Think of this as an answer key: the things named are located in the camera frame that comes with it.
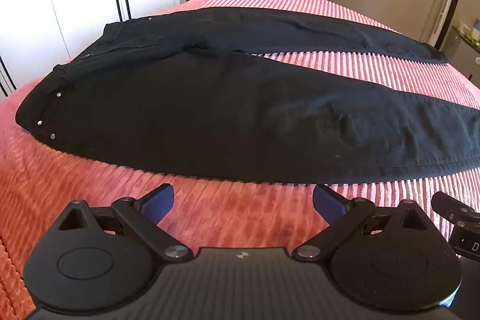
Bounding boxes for white tower air conditioner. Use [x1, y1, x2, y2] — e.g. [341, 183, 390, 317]
[427, 0, 466, 48]

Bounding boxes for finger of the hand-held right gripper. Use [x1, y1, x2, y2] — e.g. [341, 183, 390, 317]
[430, 192, 480, 228]

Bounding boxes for pink ribbed blanket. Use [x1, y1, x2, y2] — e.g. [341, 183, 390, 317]
[0, 0, 480, 309]

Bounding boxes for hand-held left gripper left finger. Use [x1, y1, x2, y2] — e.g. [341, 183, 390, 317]
[56, 183, 193, 263]

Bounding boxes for black pants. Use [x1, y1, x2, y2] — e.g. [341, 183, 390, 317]
[15, 7, 480, 184]

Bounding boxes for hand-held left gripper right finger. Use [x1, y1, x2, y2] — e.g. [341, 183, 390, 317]
[292, 184, 427, 263]

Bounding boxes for grey cabinet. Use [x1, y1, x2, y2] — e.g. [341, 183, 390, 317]
[448, 19, 480, 81]

